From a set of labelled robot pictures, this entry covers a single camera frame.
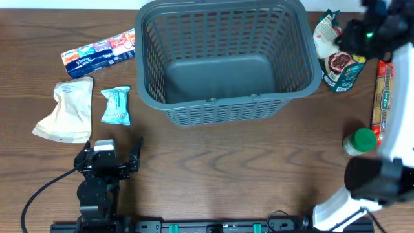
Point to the grey plastic basket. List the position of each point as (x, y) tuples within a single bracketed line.
[(208, 62)]

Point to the green lid jar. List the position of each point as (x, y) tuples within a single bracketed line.
[(361, 141)]

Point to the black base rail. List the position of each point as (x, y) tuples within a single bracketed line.
[(127, 225)]

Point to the light blue snack packet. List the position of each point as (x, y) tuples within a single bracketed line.
[(116, 109)]

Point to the Kleenex tissue multipack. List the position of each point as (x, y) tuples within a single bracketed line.
[(98, 55)]

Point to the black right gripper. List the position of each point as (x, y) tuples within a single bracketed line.
[(350, 41)]

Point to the beige paper pouch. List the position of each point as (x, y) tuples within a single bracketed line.
[(71, 119)]

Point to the green Nescafe coffee bag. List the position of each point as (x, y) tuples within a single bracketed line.
[(339, 69)]

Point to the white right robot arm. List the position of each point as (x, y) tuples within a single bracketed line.
[(371, 184)]

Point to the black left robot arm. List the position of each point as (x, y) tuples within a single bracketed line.
[(98, 193)]

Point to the red spaghetti packet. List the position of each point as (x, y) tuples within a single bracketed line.
[(382, 99)]

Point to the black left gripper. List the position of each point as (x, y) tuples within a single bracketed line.
[(83, 160)]

